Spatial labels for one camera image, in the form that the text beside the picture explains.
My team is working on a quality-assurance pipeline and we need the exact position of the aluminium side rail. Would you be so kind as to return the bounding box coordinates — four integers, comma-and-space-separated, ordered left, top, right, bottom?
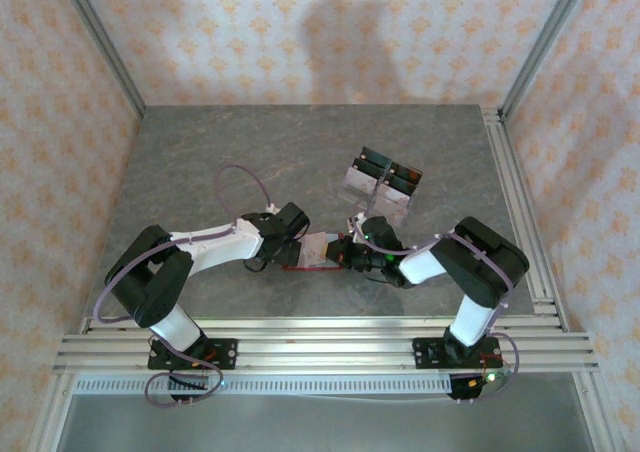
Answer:
481, 104, 571, 331

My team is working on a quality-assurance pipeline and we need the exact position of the aluminium frame leg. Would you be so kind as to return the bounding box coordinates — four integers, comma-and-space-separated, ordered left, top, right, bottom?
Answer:
27, 371, 76, 452
572, 371, 616, 452

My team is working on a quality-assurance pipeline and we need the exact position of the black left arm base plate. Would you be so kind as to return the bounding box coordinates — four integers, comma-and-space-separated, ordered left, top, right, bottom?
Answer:
147, 338, 238, 371

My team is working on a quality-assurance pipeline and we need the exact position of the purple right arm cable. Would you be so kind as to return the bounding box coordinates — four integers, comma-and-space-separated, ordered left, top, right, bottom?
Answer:
349, 214, 524, 406

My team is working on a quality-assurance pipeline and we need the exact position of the wide aluminium base beam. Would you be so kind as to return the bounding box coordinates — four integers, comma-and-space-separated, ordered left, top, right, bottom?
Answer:
52, 332, 600, 374

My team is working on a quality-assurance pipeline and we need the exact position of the black card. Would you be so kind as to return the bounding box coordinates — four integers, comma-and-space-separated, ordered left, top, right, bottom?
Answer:
359, 146, 392, 171
352, 157, 387, 181
383, 174, 419, 197
388, 163, 424, 186

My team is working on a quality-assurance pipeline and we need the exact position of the small black controller board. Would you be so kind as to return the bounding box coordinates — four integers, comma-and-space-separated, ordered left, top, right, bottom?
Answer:
167, 371, 224, 404
446, 369, 514, 404

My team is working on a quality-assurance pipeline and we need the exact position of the white VIP card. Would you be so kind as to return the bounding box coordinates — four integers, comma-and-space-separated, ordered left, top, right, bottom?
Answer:
344, 177, 380, 201
348, 168, 384, 192
374, 187, 414, 223
300, 231, 337, 268

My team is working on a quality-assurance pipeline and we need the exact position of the narrow aluminium table-edge rail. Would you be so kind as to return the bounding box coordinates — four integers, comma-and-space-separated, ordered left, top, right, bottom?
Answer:
79, 314, 569, 334

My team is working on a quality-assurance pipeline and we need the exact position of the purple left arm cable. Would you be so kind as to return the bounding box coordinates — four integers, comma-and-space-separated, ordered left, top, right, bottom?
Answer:
94, 164, 279, 407

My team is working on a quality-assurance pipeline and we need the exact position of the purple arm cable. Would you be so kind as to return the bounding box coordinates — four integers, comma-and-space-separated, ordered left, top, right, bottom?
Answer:
349, 214, 524, 406
94, 164, 279, 407

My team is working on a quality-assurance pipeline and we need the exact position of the white slotted cable duct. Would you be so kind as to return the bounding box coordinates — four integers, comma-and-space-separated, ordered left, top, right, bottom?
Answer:
74, 377, 454, 396

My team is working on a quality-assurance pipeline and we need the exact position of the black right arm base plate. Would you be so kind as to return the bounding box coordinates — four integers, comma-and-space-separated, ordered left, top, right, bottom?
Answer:
412, 336, 503, 370

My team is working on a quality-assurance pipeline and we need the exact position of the red card holder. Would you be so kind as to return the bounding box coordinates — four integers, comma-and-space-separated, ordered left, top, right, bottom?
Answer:
282, 230, 348, 274

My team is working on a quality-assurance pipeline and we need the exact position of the aluminium frame post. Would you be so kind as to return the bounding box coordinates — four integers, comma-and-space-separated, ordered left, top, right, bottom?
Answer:
498, 0, 595, 119
53, 0, 147, 121

